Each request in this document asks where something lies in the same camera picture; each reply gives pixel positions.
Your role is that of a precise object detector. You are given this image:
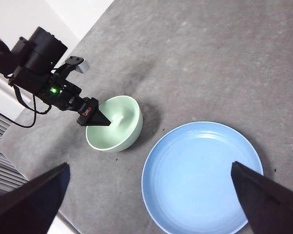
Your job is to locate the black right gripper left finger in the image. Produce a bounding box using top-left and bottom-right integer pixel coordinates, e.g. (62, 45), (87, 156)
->
(0, 162), (71, 234)

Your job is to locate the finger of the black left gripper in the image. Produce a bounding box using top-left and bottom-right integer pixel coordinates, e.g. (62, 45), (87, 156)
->
(76, 97), (112, 127)

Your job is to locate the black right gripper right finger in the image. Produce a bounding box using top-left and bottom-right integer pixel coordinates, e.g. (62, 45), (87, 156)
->
(230, 161), (293, 234)

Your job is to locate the green ribbed bowl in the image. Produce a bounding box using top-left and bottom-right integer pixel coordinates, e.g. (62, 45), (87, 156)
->
(84, 95), (144, 153)

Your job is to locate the blue round plate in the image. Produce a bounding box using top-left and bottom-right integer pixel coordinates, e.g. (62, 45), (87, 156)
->
(141, 121), (264, 234)

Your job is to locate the grey ribbed panel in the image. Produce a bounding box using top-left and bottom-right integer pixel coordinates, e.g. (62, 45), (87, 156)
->
(0, 107), (31, 198)

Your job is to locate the black cable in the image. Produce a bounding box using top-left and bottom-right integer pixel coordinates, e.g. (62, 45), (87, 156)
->
(13, 84), (52, 129)

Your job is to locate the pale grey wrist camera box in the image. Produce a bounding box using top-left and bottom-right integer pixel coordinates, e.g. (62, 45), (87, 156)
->
(75, 59), (90, 74)

